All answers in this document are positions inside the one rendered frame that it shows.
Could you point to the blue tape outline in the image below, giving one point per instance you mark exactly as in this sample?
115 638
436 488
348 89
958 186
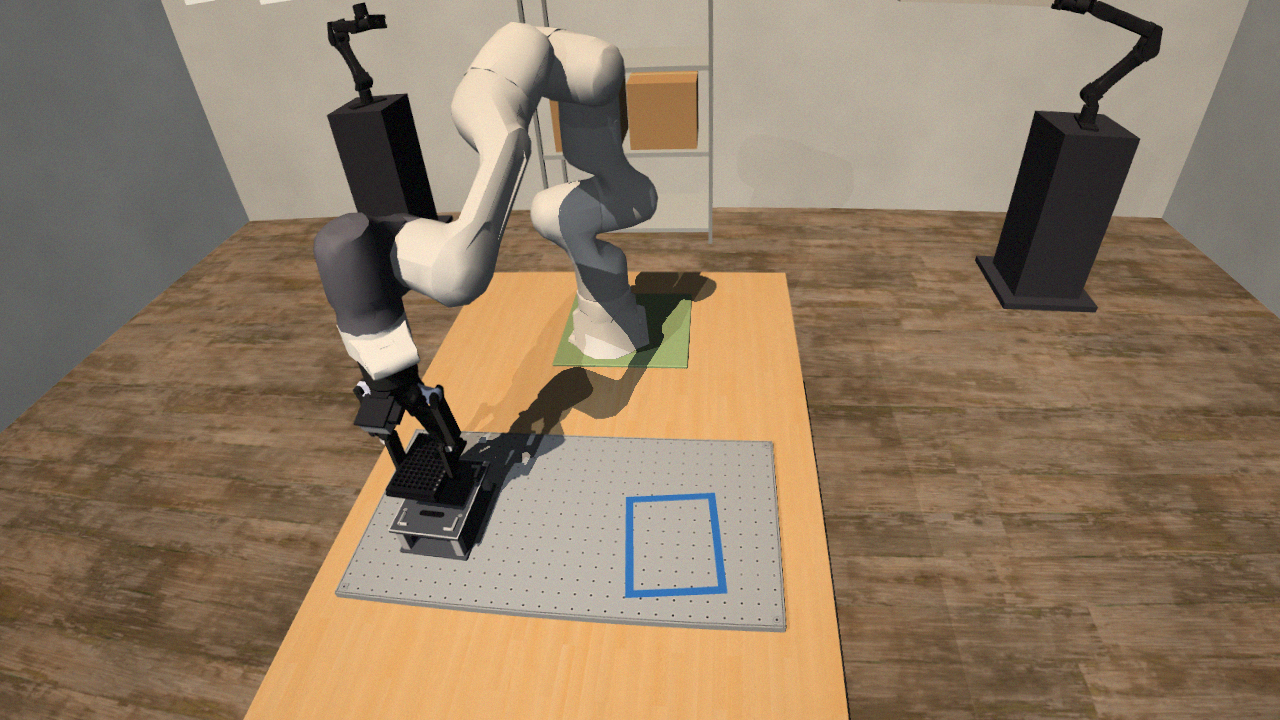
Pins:
629 556

